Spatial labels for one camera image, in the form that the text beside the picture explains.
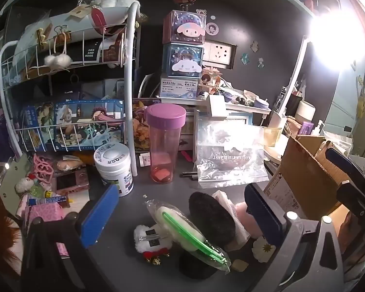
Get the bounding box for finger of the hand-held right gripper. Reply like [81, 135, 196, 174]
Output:
[336, 180, 365, 217]
[325, 147, 365, 196]

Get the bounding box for plastic pink white packet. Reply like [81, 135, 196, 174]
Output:
[211, 190, 251, 245]

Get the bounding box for printed anime board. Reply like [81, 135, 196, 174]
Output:
[132, 99, 154, 149]

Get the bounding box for black fluffy pad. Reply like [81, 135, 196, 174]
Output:
[189, 192, 242, 251]

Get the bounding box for small white plush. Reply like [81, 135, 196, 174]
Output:
[16, 176, 37, 193]

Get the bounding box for purple small dish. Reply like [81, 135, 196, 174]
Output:
[248, 96, 270, 110]

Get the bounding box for pink fluffy puff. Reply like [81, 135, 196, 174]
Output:
[233, 202, 264, 240]

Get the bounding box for reddish brown hair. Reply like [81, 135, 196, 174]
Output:
[0, 170, 22, 280]

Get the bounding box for gold binder clip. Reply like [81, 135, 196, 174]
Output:
[50, 25, 72, 41]

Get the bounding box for white wall socket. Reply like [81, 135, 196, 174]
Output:
[205, 39, 238, 69]

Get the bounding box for pink patterned box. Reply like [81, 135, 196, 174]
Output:
[24, 202, 64, 228]

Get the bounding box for pink tumbler purple lid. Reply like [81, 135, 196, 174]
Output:
[144, 103, 187, 184]

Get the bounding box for small yellow square tag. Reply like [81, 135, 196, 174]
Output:
[231, 259, 249, 273]

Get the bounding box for black box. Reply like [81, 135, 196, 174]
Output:
[70, 38, 105, 63]

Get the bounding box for blue character box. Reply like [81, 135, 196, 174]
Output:
[162, 43, 205, 76]

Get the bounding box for black round pad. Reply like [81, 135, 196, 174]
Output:
[179, 249, 222, 280]

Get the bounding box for white charger cube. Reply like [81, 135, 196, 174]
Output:
[208, 95, 227, 118]

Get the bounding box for anime printed box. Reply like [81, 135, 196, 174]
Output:
[21, 99, 125, 153]

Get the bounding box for cardboard box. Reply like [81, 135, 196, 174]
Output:
[263, 134, 353, 222]

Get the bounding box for stack of clear zip bags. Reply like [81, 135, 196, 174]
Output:
[195, 119, 270, 189]

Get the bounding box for purple lace cloth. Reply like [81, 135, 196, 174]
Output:
[0, 109, 13, 162]

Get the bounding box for blue glue tube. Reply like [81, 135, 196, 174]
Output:
[27, 195, 69, 207]

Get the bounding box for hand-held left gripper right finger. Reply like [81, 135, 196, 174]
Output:
[244, 183, 353, 292]

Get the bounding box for white desk lamp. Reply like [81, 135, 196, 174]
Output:
[266, 9, 365, 159]

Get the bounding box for white labelled box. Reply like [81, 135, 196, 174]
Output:
[160, 75, 201, 99]

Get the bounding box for pink character box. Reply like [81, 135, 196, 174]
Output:
[163, 10, 207, 45]

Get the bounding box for white wire rack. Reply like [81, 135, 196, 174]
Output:
[0, 1, 140, 177]

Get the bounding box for white flower sticker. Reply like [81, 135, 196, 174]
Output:
[251, 236, 277, 264]

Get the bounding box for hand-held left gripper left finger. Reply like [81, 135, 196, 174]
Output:
[20, 184, 120, 292]

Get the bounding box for white pump bottle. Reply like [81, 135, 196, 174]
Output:
[311, 120, 326, 136]

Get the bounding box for white plastic jar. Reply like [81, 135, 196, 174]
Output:
[94, 144, 134, 197]

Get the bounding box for pink game console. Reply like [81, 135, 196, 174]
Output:
[53, 169, 90, 193]

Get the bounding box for pink heart rings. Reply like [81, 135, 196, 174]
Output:
[33, 154, 57, 184]

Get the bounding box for bread shaped plush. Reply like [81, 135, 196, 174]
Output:
[56, 158, 87, 171]

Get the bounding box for white plush clip red bow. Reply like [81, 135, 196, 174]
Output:
[133, 223, 174, 265]

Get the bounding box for hanging white pompom pair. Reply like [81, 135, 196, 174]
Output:
[43, 53, 73, 67]

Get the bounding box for bagged white puff green comb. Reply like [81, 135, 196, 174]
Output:
[144, 199, 232, 274]

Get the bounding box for white cylinder humidifier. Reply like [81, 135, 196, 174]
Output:
[295, 100, 316, 125]

